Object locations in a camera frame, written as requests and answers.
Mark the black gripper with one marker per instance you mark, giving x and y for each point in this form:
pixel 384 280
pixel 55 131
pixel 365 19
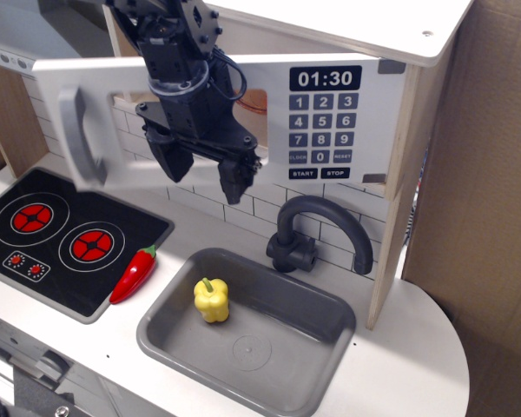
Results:
pixel 196 93

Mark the white toy microwave door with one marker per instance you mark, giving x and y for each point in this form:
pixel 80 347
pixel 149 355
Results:
pixel 320 118

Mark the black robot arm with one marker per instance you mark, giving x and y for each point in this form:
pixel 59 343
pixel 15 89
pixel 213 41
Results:
pixel 190 21

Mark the wooden toy microwave cabinet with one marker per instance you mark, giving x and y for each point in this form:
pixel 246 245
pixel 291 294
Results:
pixel 401 46

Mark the orange plastic bowl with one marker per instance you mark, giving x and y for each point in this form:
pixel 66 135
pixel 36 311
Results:
pixel 254 100

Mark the red toy chili pepper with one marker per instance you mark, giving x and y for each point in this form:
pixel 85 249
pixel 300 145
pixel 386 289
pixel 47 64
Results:
pixel 136 273

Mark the yellow toy bell pepper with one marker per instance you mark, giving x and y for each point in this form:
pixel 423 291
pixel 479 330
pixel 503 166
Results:
pixel 211 299

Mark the black toy stovetop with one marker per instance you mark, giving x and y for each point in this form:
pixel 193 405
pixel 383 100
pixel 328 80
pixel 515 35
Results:
pixel 68 249

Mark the grey plastic sink basin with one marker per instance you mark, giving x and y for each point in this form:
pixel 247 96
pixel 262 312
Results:
pixel 277 351

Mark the grey range hood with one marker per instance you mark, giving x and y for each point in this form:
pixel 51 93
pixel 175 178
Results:
pixel 35 30

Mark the grey oven front panel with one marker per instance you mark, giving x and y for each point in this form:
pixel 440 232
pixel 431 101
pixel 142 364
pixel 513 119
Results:
pixel 36 377

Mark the brown cardboard box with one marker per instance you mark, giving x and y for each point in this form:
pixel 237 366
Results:
pixel 465 248

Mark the grey microwave door handle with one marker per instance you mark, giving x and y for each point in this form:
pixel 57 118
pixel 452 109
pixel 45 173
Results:
pixel 72 109

